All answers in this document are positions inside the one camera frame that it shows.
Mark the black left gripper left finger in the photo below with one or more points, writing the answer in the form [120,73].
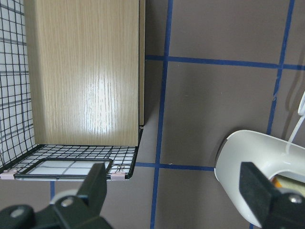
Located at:
[79,211]

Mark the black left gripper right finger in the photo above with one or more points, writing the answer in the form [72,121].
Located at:
[274,208]

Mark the white toaster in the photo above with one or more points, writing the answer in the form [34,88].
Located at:
[271,155]

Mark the bread slice in toaster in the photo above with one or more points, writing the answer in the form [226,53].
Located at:
[281,181]

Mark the wire basket with wooden shelf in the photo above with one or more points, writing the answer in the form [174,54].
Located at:
[71,87]

